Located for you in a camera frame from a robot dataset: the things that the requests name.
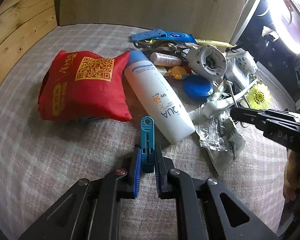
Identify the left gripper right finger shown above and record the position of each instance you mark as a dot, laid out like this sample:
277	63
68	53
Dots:
206	209

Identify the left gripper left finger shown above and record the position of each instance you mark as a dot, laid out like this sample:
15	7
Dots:
90	209

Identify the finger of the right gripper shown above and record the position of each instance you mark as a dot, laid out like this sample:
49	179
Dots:
258	117

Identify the teal plastic clothespin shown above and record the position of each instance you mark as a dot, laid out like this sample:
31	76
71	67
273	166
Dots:
147	144

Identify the red fabric pouch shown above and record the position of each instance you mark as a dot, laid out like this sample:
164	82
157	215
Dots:
82	84

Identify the person right hand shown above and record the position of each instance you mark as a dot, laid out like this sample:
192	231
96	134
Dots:
291	176

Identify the yellow shuttlecock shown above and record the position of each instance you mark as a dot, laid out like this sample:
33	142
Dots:
259	97

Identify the clear plastic bag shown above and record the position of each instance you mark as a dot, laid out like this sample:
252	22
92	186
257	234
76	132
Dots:
222	140

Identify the white power strip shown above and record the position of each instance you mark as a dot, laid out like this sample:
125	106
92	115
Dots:
240	66

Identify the blue round lid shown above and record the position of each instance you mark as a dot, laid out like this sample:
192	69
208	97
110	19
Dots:
197	88

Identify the white round motor part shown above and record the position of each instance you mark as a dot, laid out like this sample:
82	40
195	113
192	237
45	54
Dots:
207	61

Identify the black light tripod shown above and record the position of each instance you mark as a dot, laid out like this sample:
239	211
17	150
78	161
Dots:
255	40

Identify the white sunscreen bottle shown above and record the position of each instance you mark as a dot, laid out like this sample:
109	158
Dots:
158	98

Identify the small white pink tube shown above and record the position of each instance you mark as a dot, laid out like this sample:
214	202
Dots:
164	60

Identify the beige wardrobe panel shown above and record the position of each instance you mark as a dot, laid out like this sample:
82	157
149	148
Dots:
204	19

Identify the blue wet wipes pack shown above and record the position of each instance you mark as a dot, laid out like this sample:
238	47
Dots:
159	34

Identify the wooden headboard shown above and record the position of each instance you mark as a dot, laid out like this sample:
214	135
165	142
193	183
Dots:
22	24

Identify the ring light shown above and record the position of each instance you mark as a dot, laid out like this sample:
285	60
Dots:
285	15

